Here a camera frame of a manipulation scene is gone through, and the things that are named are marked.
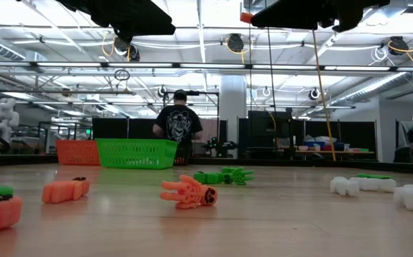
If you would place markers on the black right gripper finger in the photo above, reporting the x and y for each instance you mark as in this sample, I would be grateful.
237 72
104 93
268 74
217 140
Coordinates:
288 14

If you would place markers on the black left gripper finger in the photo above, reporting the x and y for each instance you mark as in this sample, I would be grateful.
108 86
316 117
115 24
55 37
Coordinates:
145 21

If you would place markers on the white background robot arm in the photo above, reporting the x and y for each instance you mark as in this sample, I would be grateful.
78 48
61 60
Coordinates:
4 118

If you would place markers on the black background robot arm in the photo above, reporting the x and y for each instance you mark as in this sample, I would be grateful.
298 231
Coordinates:
224 145

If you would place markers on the black partition panel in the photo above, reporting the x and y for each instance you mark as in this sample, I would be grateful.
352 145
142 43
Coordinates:
110 128
356 133

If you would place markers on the black equipment rack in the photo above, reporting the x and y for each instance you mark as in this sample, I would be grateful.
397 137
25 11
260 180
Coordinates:
263 128

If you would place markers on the white building column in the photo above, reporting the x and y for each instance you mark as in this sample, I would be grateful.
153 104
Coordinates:
233 118

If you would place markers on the green plastic basket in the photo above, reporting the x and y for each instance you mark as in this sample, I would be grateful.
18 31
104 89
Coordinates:
136 153

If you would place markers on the black plastic basket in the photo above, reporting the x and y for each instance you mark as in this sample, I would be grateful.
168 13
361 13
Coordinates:
183 155

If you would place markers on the wooden side table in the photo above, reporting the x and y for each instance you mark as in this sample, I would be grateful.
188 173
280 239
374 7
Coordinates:
334 152

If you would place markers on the orange plastic basket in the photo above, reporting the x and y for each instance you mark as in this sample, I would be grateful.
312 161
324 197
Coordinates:
77 153

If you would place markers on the black chair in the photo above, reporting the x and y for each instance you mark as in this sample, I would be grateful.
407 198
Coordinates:
402 155

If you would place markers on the black aluminium table frame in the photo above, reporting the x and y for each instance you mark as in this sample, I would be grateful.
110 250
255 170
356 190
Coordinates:
13 160

